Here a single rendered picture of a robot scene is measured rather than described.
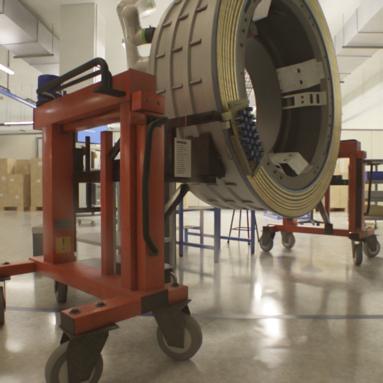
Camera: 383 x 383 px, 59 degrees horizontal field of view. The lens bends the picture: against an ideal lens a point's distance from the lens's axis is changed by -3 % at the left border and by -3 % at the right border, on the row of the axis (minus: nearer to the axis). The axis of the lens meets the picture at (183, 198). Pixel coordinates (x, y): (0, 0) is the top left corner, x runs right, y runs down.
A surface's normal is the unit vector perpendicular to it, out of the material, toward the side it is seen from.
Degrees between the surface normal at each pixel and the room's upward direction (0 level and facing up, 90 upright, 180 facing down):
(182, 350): 99
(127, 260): 90
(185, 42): 81
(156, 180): 90
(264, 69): 132
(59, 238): 90
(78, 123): 90
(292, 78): 117
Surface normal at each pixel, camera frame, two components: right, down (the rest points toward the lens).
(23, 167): -0.07, 0.03
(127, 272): -0.69, 0.02
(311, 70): 0.27, 0.27
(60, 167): 0.72, 0.02
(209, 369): 0.00, -1.00
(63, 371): 0.46, -0.03
